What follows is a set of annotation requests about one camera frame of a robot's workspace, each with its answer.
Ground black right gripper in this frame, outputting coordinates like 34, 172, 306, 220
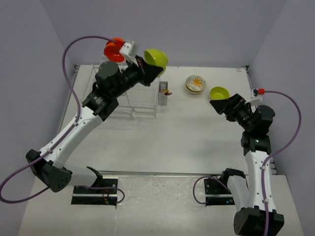
210, 94, 254, 131

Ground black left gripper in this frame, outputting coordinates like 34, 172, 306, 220
112, 54, 163, 97

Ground lime green bowl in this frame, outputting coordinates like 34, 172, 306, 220
210, 87, 230, 100
144, 48, 168, 77

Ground blue patterned ceramic bowl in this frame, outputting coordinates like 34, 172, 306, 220
185, 84, 206, 94

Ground orange flower ceramic bowl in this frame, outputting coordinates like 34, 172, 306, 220
185, 75, 207, 90

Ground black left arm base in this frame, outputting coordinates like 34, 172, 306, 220
71, 177, 118, 206

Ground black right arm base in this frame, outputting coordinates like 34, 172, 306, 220
204, 168, 245, 206

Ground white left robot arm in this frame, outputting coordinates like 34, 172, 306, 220
26, 51, 168, 193

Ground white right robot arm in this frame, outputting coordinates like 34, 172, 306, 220
210, 94, 284, 236

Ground gold spoon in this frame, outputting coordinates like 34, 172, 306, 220
162, 89, 173, 96

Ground grey cutlery holder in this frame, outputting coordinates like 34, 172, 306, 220
158, 81, 168, 106

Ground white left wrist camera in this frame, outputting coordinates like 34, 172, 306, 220
119, 40, 138, 66

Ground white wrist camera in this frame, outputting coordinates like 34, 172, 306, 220
119, 40, 138, 66
246, 88, 265, 106

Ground white wire dish rack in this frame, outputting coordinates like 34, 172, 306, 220
92, 60, 158, 119

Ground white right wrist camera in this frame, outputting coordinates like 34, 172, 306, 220
246, 88, 265, 106

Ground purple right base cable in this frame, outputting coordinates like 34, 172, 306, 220
192, 176, 227, 205

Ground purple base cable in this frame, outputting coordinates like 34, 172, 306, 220
192, 176, 227, 205
76, 185, 126, 205

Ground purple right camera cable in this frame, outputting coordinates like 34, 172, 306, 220
257, 88, 302, 229

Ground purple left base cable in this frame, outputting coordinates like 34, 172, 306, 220
76, 185, 126, 205

